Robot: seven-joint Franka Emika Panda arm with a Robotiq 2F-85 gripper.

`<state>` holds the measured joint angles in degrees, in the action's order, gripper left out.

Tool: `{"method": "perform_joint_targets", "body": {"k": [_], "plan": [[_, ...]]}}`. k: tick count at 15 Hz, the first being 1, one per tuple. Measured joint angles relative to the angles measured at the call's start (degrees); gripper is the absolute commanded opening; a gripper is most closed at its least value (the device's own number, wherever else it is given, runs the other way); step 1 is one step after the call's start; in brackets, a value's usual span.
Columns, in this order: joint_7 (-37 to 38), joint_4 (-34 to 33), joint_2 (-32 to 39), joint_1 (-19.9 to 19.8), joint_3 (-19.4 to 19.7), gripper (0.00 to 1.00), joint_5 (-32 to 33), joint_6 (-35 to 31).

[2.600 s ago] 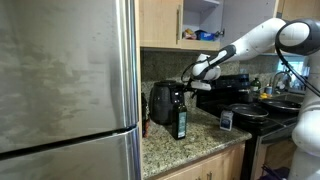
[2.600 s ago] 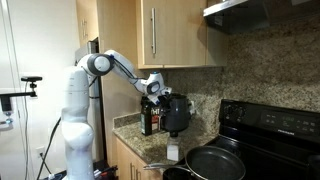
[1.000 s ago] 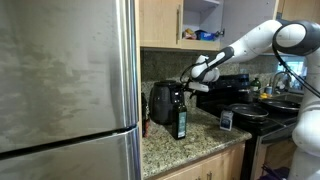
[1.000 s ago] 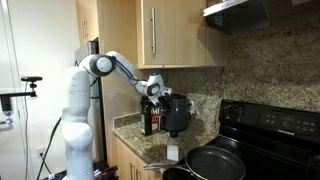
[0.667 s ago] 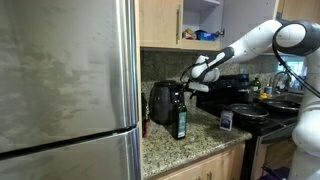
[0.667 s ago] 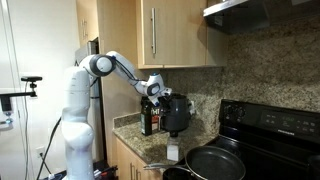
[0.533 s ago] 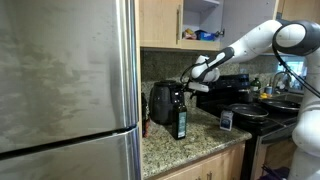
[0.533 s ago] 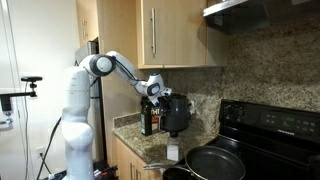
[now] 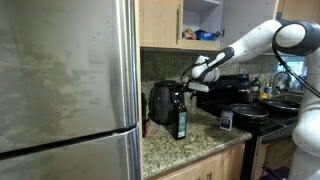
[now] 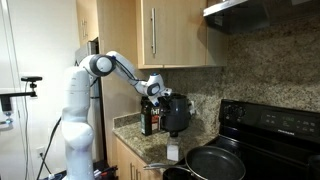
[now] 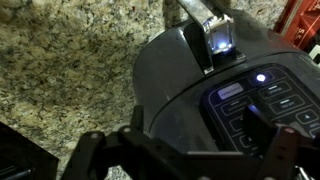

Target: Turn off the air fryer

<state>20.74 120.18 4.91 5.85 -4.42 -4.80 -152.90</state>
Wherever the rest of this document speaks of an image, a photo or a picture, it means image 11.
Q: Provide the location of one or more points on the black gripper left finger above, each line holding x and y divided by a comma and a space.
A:
96, 156

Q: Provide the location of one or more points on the black red food bag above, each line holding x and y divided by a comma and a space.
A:
300, 23

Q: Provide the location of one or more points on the black electric stove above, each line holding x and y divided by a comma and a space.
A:
23, 156

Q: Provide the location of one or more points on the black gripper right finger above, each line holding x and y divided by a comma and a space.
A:
283, 153

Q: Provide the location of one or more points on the black air fryer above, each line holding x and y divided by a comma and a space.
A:
173, 76

